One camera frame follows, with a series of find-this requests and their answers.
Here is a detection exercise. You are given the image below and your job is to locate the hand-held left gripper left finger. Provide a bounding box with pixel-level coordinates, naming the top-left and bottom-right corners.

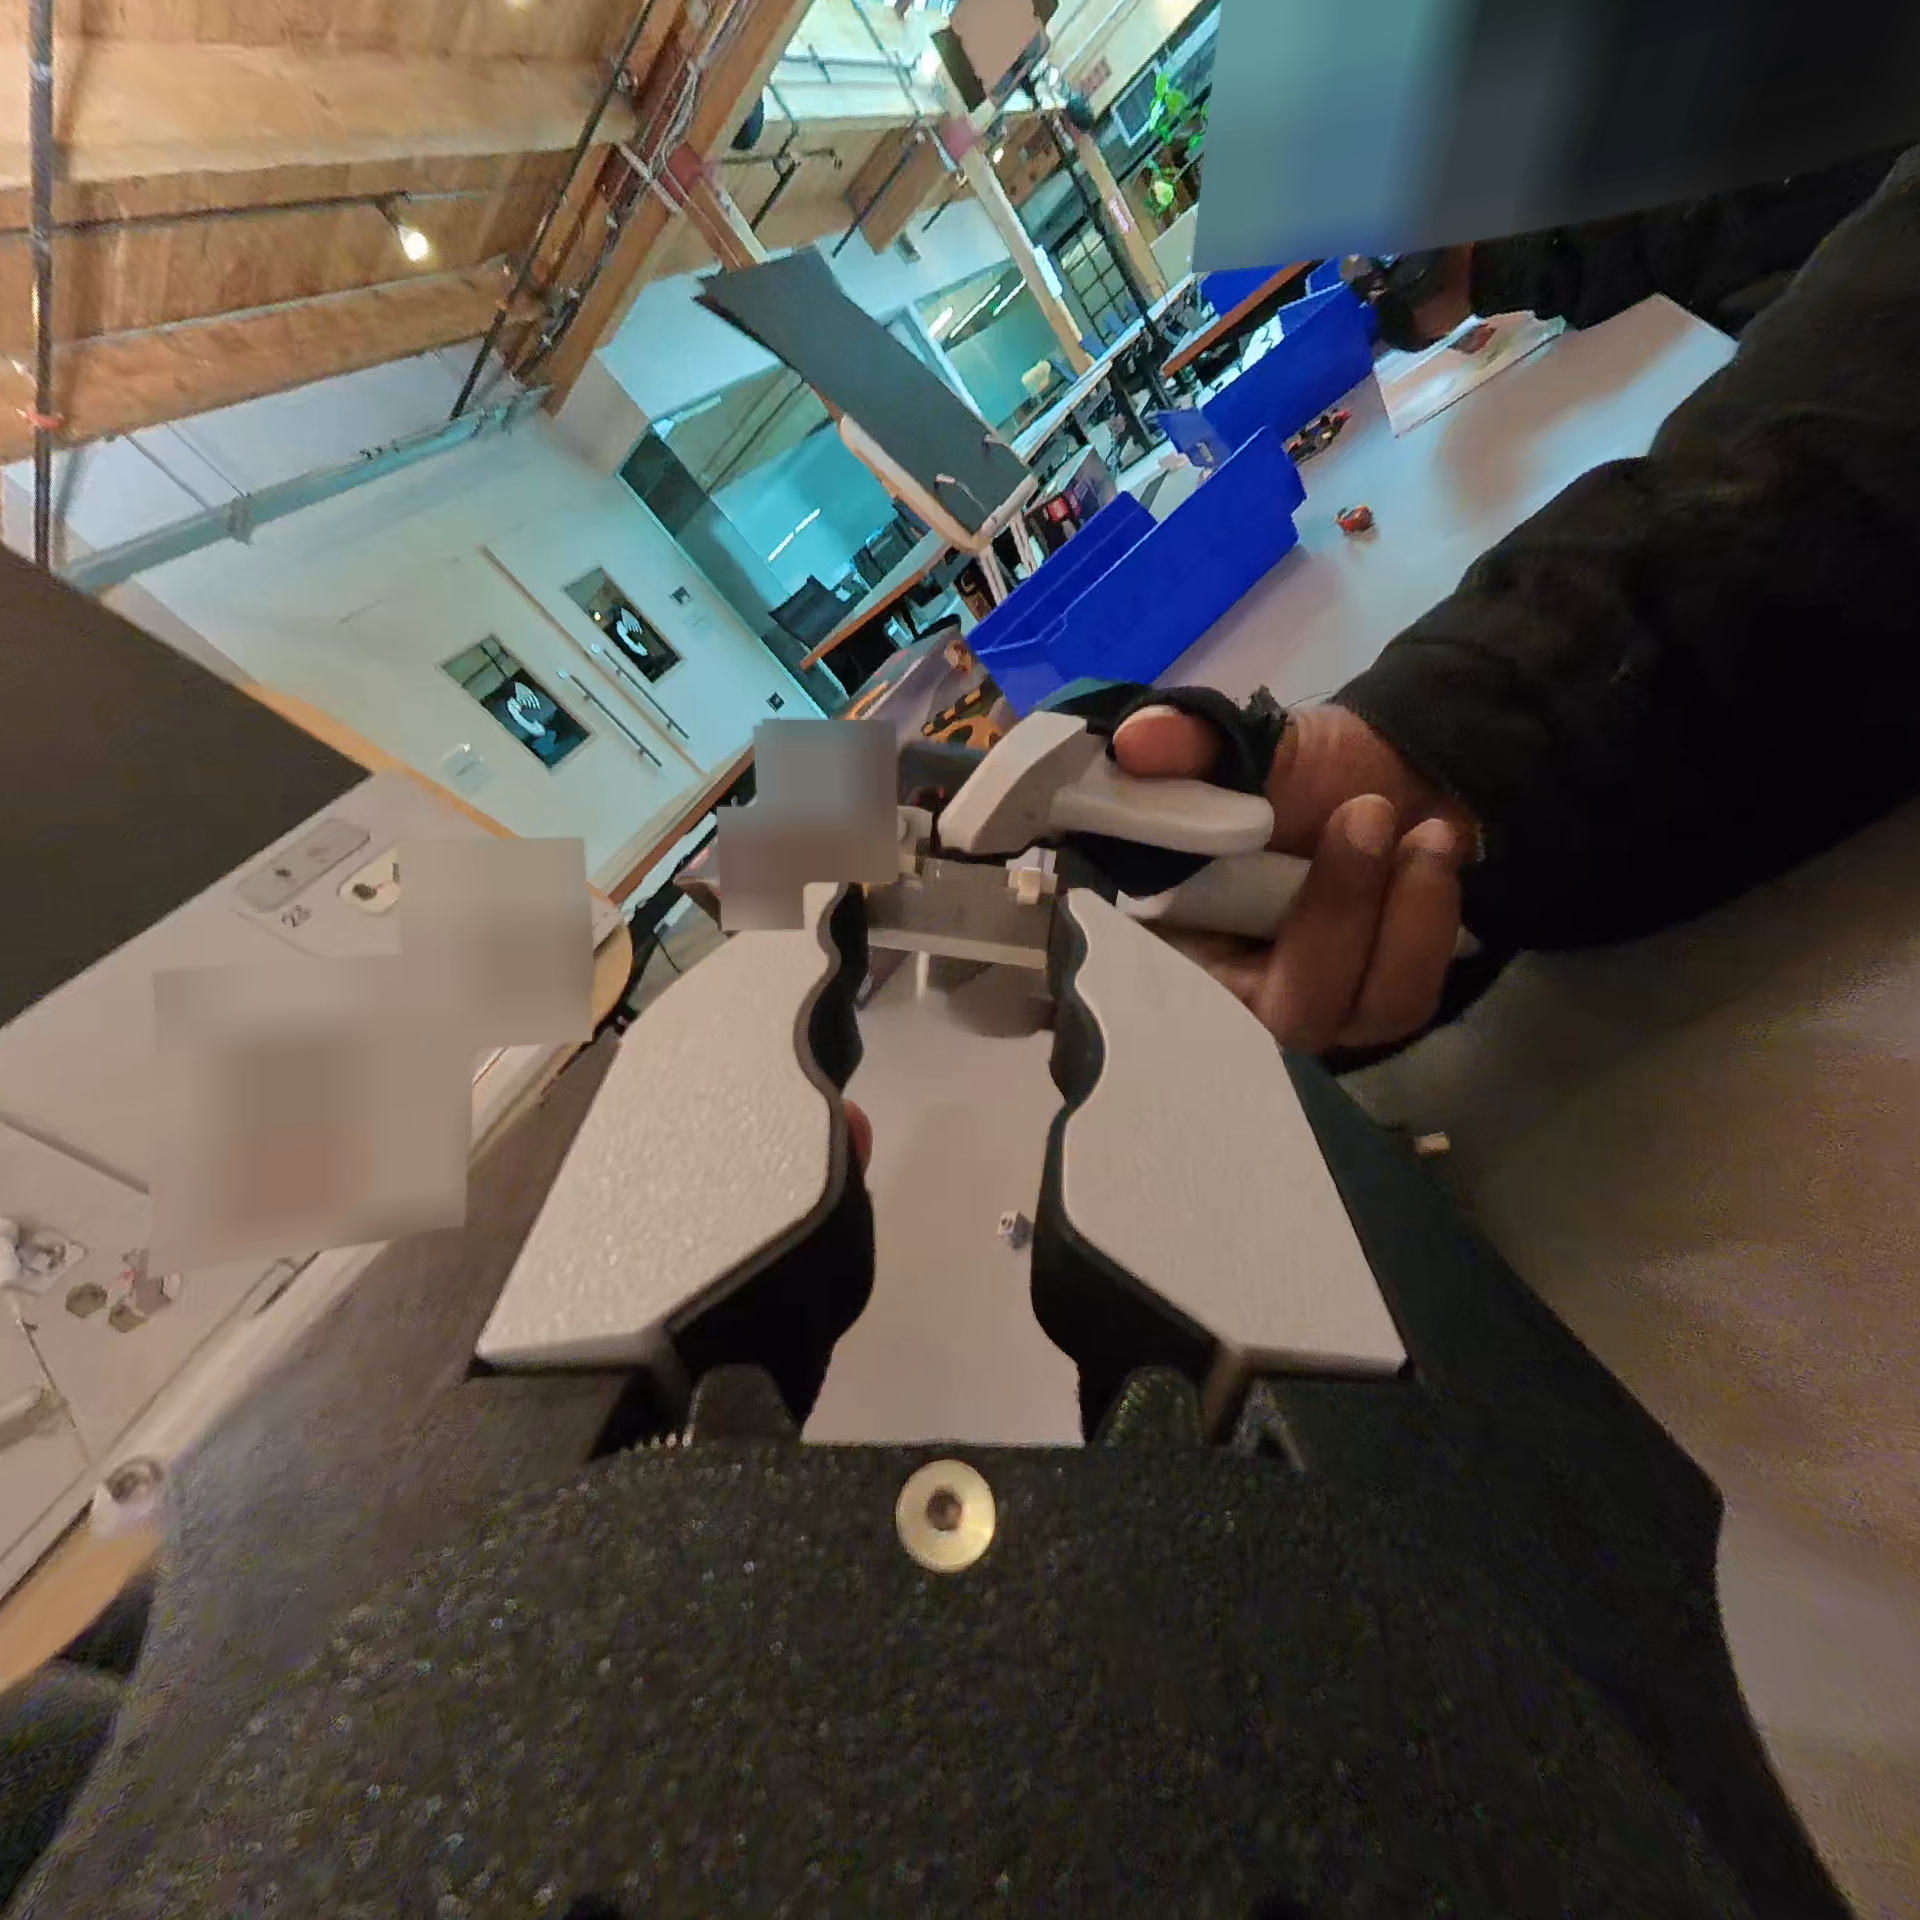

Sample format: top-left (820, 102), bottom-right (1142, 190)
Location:
top-left (472, 882), bottom-right (878, 1442)

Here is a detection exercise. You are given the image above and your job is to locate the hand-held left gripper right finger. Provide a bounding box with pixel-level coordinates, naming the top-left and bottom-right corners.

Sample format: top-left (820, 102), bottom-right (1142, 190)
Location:
top-left (1034, 898), bottom-right (1414, 1447)

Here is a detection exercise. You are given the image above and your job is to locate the white toy brick plate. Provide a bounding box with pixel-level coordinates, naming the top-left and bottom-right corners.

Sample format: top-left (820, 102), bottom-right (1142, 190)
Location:
top-left (861, 847), bottom-right (1070, 971)

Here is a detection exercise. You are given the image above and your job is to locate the another person's forearm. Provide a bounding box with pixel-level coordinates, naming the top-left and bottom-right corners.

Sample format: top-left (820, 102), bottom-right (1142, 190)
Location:
top-left (1466, 151), bottom-right (1891, 324)

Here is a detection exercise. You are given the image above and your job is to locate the grey desk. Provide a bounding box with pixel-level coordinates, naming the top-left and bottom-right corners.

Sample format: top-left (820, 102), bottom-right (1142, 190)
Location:
top-left (804, 291), bottom-right (1920, 1920)

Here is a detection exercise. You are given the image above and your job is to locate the person's right hand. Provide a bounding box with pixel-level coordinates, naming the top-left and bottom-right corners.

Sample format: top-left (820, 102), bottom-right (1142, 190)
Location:
top-left (1115, 694), bottom-right (1487, 1055)

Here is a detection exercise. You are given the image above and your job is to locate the large blue bin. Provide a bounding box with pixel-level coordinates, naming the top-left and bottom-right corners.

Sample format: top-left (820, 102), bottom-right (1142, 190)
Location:
top-left (964, 427), bottom-right (1308, 717)

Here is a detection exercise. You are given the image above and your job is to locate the black flag panel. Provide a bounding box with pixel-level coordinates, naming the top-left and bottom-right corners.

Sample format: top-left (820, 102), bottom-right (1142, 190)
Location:
top-left (694, 249), bottom-right (1042, 520)

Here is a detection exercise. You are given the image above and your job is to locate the studio light panel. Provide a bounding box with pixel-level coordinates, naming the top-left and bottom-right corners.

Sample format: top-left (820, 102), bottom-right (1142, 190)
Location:
top-left (932, 0), bottom-right (1057, 106)

